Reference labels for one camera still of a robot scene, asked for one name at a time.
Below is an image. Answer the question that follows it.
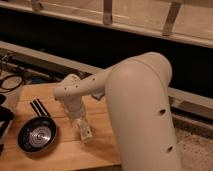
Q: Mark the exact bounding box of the black cable loop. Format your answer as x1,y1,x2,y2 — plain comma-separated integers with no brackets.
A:
0,73,25,93

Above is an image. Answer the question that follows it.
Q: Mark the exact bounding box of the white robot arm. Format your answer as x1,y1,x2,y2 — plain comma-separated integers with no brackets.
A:
53,52,182,171

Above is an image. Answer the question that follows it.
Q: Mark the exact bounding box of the black chopsticks pair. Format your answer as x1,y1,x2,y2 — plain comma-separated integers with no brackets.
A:
30,99,50,117

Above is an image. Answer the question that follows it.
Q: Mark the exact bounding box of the black device at left edge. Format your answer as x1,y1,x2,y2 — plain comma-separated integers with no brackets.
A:
0,94,14,155

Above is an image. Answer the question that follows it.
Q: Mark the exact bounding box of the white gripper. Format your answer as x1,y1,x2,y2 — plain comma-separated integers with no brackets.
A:
77,119,93,141

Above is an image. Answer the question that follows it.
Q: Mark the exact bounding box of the black ceramic bowl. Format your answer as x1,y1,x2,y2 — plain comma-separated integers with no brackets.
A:
17,117,57,153

